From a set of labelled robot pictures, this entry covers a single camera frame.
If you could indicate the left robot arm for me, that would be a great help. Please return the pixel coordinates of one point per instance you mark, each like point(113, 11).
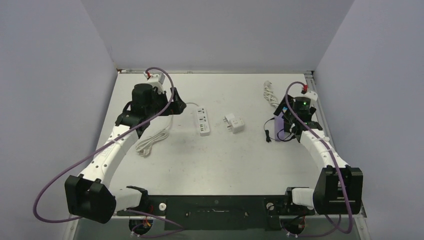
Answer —
point(89, 194)

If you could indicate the white plug adapter with sticker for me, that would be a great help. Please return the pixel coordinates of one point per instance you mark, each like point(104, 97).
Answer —
point(234, 123)

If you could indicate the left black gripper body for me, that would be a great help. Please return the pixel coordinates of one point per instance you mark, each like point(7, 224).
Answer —
point(159, 104)

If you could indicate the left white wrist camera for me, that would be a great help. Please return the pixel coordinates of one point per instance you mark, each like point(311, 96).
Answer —
point(156, 80)

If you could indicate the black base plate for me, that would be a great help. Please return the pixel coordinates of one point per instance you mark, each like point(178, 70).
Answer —
point(222, 212)

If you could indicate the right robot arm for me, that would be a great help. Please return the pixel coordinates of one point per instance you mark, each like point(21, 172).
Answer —
point(300, 195)

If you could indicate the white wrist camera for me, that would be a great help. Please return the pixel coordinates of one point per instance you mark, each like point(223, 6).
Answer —
point(156, 80)
point(306, 92)

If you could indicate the aluminium frame rail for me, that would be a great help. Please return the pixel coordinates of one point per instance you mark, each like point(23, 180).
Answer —
point(326, 132)

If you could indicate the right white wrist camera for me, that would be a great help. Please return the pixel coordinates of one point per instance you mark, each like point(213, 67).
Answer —
point(306, 92)

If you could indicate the purple power strip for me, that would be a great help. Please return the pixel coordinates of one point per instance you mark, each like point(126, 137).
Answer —
point(279, 127)

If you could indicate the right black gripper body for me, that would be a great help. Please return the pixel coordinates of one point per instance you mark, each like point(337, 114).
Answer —
point(280, 109)

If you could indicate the white power strip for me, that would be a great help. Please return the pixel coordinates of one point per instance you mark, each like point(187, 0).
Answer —
point(202, 121)

